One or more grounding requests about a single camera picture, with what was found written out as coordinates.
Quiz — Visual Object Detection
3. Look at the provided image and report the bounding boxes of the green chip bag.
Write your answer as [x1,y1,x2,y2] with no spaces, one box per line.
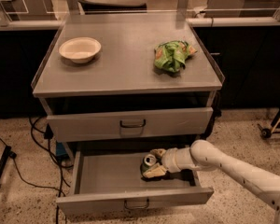
[154,40,197,74]

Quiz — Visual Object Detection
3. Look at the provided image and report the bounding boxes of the grey open lower drawer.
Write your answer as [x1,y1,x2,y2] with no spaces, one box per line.
[57,142,214,216]

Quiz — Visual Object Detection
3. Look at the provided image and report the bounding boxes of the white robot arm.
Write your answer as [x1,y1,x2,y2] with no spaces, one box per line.
[140,140,280,224]

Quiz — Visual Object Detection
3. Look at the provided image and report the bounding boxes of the green soda can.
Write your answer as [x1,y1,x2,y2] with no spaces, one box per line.
[140,154,157,174]

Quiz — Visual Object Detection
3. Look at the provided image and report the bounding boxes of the black floor cables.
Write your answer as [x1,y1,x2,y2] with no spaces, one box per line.
[0,115,73,224]

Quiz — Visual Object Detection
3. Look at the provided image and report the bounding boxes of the white paper bowl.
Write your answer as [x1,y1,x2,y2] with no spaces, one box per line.
[59,37,102,63]

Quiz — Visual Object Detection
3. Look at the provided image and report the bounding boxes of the grey upper drawer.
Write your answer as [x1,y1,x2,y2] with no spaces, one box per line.
[48,107,213,142]

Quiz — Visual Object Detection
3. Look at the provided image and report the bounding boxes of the wheeled cart base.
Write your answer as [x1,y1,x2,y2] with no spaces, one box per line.
[258,108,280,139]

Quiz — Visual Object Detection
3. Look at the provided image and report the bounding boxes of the grey drawer cabinet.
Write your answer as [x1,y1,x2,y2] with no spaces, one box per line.
[33,12,224,156]

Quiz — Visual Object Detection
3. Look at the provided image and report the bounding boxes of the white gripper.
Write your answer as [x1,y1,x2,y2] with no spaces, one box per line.
[142,147,196,178]

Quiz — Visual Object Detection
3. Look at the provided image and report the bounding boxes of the clear acrylic barrier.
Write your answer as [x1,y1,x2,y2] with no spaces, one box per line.
[0,0,280,28]

